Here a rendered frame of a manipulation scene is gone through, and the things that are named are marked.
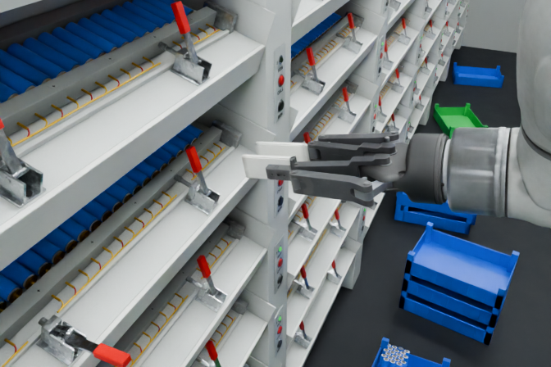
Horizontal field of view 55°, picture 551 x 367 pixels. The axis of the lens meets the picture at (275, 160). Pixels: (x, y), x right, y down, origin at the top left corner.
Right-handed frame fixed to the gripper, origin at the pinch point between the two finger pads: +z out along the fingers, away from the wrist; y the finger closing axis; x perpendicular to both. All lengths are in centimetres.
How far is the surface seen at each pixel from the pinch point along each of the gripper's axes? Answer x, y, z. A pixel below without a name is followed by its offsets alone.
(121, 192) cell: -1.7, -7.5, 18.9
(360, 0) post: 1, 86, 15
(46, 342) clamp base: -6.3, -27.5, 13.7
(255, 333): -45, 12, 19
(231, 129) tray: -3.0, 14.5, 15.0
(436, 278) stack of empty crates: -87, 83, -2
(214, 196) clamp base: -6.6, 0.8, 11.1
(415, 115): -82, 199, 28
